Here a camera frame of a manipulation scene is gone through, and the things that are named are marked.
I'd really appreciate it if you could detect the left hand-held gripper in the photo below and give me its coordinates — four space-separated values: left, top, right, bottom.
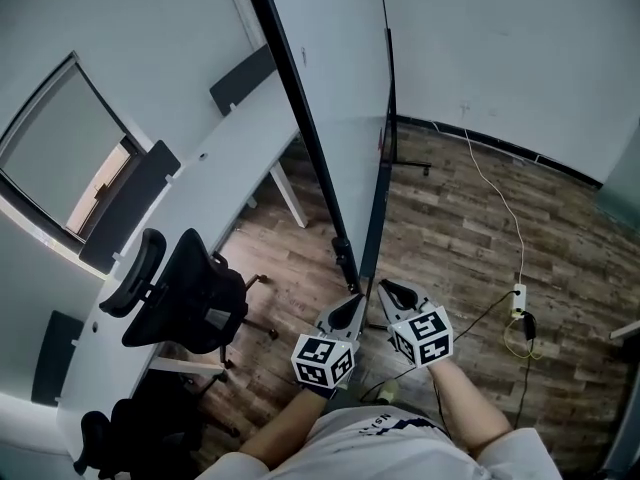
291 294 370 390

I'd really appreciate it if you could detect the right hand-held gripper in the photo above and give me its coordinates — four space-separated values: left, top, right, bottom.
376 278 455 370

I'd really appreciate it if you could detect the black-framed whiteboard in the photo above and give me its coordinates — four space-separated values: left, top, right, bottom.
238 0 433 330

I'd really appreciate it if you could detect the person's right forearm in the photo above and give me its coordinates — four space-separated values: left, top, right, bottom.
429 357 515 462

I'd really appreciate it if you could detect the person's left forearm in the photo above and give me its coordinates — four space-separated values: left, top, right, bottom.
238 390 329 462

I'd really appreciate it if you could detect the white power strip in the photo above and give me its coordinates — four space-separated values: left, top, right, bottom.
510 282 527 319

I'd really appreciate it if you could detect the white t-shirt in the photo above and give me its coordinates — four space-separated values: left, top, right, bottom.
194 406 564 480

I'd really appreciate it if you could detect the black mesh office chair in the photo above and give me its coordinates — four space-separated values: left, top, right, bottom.
98 227 279 370
72 367 241 477

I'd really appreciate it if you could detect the white curved desk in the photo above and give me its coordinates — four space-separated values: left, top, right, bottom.
54 70 314 480

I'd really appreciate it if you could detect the dark desk divider panel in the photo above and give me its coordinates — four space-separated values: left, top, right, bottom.
30 310 85 408
209 43 277 117
78 140 181 275

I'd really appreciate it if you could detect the frosted glass door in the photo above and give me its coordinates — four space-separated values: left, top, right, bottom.
593 132 640 229

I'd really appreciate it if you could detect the light grey side table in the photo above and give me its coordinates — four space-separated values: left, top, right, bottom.
597 319 640 480

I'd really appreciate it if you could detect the window with grey blind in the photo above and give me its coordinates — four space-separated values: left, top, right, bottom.
0 51 150 255

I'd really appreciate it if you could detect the dark blue wrist strap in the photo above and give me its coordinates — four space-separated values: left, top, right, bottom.
299 381 351 402

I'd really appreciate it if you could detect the yellow cable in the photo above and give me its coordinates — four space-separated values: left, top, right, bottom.
503 317 544 360

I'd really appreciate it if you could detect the white power cable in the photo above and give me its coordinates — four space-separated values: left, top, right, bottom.
430 120 526 287

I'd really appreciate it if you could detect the black adapter cable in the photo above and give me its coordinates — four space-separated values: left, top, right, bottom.
514 338 532 427

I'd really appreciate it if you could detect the white wall conduit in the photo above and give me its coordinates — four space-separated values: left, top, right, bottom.
219 0 269 57

